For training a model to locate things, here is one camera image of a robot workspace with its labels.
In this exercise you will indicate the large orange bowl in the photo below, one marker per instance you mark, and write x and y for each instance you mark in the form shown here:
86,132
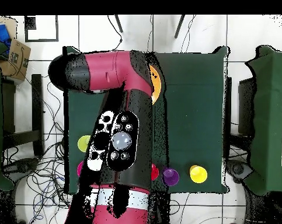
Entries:
156,86

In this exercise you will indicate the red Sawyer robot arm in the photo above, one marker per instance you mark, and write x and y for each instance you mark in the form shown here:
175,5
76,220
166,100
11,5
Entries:
108,67

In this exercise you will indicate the red cup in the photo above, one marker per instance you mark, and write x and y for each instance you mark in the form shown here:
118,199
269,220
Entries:
154,172

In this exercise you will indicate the dark green tablecloth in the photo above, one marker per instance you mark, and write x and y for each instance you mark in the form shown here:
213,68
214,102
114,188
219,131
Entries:
196,116

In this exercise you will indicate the purple cup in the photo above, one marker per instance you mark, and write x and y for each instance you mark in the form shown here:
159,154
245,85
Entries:
170,177

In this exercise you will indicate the pale yellow translucent cup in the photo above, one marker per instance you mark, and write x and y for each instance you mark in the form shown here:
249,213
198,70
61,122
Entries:
82,143

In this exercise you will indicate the small red bowl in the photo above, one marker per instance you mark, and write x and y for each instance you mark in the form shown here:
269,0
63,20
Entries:
80,168

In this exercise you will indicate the orange yellow cup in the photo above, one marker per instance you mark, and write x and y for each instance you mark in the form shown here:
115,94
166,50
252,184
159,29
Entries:
198,174

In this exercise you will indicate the black tripod leg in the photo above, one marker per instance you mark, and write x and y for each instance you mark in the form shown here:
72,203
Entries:
179,26
118,23

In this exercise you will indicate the black metal stand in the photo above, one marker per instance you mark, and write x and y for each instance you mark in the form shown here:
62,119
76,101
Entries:
37,105

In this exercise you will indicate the dark grey floor device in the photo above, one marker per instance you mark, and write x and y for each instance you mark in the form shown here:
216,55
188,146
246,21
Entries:
240,169

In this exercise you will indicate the black floor device with knob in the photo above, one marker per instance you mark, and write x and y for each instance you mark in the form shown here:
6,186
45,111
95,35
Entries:
21,166

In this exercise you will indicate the cardboard box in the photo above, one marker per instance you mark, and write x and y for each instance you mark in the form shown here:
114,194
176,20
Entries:
19,58

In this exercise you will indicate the flat cardboard sheet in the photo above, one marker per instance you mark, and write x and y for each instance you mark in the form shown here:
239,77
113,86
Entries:
11,23

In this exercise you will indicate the blue bag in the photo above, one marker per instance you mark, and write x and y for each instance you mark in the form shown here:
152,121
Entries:
1,31

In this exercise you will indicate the black square floor frame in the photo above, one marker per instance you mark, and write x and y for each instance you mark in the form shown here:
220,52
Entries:
41,40

